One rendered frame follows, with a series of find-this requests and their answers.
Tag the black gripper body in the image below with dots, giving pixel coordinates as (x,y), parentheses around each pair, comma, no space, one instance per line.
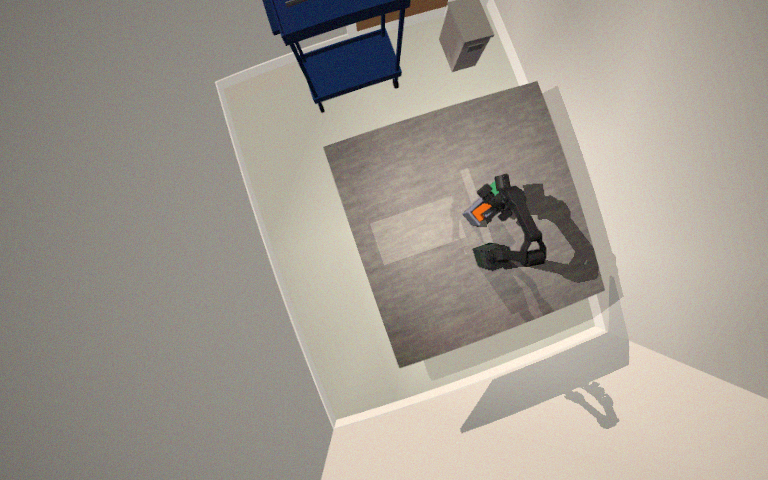
(484,192)

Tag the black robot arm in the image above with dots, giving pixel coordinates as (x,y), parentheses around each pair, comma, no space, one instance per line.
(514,199)

